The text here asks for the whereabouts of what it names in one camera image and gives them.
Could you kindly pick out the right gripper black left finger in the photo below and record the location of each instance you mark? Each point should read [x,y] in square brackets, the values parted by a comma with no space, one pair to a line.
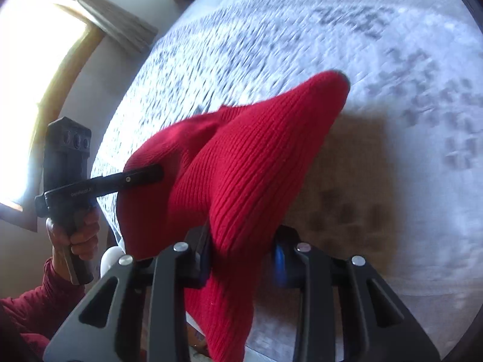
[137,308]

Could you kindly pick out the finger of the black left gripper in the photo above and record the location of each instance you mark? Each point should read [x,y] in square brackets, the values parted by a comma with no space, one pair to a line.
[105,185]

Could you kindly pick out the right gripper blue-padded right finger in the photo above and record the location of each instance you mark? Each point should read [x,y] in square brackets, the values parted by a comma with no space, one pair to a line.
[375,324]

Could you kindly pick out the red knit sweater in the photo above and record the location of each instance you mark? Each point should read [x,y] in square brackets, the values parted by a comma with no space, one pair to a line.
[236,170]

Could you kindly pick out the red-sleeved left forearm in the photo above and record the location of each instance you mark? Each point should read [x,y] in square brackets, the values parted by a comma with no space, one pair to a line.
[37,314]

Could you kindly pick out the person's left hand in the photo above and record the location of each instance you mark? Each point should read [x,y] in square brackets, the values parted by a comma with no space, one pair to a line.
[82,242]

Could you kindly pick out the grey quilted bedspread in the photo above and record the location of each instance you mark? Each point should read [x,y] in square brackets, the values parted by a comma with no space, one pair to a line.
[334,150]

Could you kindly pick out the striped curtain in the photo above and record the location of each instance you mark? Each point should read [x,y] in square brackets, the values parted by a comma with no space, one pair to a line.
[131,32]

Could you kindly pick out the wooden window frame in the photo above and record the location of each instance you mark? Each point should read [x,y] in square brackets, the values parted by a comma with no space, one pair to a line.
[20,212]

